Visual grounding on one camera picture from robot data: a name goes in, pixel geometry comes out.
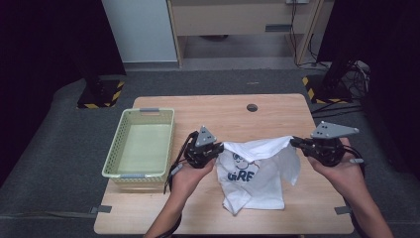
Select grey label on desk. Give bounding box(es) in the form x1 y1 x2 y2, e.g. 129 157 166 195
264 24 292 34

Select black cables under desk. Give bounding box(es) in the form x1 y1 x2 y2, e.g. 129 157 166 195
288 0 329 69

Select person's left hand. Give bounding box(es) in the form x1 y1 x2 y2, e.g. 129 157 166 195
170 158 217 200

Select dark curtain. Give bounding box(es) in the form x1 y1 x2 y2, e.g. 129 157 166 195
0 0 128 186
316 0 420 181

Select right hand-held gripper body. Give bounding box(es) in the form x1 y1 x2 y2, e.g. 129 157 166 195
305 120 361 168

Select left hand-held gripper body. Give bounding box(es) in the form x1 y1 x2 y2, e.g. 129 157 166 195
182 125 219 170

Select thin cable with grey plug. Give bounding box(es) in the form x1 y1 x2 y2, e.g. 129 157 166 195
162 132 196 195
343 145 367 166

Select white panel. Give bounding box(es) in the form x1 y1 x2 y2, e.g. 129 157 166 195
101 0 179 64

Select pale green plastic basket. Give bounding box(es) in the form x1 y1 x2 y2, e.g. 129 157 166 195
101 107 176 184

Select black wrist lanyard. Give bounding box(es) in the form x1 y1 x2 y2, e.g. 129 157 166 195
155 213 183 238

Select white printed t-shirt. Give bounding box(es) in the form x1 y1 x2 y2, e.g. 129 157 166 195
215 135 302 216

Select light wooden desk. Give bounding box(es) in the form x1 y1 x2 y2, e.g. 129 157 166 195
165 0 327 66

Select tangle of black floor cables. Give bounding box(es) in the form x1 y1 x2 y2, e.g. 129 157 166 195
310 59 371 119

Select black stand with striped base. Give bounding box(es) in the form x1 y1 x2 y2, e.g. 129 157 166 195
301 56 358 105
76 59 126 110

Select person's right hand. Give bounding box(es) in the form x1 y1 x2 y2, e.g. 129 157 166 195
306 138 365 196

